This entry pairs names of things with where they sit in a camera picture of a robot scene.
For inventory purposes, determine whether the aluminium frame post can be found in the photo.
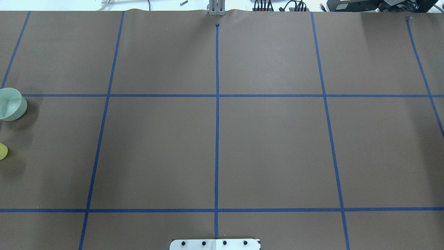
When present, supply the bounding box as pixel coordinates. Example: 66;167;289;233
207;0;226;16

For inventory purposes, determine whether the yellow plastic cup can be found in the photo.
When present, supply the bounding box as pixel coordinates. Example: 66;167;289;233
0;143;8;160

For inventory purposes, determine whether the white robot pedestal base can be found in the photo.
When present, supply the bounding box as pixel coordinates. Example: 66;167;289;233
169;239;261;250

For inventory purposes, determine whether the mint green bowl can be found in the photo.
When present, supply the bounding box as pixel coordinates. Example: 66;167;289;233
0;87;27;121

